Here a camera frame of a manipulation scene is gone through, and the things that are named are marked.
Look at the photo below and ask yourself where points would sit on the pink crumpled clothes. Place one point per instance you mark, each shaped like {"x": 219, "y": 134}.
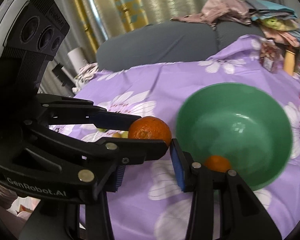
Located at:
{"x": 220, "y": 7}

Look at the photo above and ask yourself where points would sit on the snack bag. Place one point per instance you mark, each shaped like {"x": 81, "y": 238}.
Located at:
{"x": 267, "y": 55}

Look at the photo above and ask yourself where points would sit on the green bowl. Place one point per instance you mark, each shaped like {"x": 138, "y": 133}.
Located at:
{"x": 240, "y": 120}

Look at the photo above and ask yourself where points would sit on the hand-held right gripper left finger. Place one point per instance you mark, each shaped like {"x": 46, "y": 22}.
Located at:
{"x": 118, "y": 180}

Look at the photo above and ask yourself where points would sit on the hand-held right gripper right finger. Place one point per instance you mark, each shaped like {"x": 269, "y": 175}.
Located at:
{"x": 178, "y": 170}

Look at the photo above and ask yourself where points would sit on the purple floral tablecloth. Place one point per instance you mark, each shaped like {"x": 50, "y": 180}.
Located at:
{"x": 165, "y": 92}

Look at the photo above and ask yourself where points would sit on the orange tangerine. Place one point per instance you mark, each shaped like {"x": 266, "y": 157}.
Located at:
{"x": 217, "y": 163}
{"x": 150, "y": 130}

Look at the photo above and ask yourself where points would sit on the white plastic bags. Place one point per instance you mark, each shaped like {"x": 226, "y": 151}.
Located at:
{"x": 86, "y": 71}

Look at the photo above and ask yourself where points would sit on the small beige fruit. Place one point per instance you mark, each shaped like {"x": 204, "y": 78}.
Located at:
{"x": 116, "y": 135}

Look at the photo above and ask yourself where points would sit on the beige bottle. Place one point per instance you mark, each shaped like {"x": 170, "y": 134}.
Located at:
{"x": 289, "y": 62}

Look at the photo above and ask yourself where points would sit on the white box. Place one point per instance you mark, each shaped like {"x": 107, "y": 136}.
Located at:
{"x": 76, "y": 56}

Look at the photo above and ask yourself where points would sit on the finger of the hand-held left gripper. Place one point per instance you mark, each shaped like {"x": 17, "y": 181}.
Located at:
{"x": 140, "y": 151}
{"x": 110, "y": 120}

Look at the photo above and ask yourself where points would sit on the grey sofa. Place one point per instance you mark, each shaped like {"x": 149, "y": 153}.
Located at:
{"x": 152, "y": 45}

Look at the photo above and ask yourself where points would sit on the black stick device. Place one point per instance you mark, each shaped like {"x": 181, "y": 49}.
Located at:
{"x": 60, "y": 73}

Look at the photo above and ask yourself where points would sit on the pile of folded clothes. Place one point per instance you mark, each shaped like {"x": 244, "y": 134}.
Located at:
{"x": 272, "y": 10}

